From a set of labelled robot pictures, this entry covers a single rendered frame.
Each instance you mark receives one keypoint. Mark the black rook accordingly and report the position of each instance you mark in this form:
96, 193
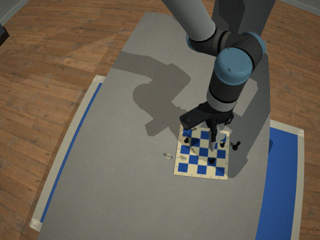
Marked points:
212, 161

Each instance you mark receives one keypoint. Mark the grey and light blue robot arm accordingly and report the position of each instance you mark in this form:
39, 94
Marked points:
237, 56

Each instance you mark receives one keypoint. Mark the white bishop chess piece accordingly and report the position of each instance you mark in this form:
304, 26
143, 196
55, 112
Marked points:
168, 156

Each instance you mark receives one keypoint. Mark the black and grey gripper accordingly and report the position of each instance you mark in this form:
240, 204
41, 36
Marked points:
214, 133

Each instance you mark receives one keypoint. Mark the blue and cream chessboard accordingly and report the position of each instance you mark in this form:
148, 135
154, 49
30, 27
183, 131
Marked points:
198, 155

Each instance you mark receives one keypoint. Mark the black king chess piece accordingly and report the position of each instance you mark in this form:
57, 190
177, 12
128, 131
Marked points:
235, 147

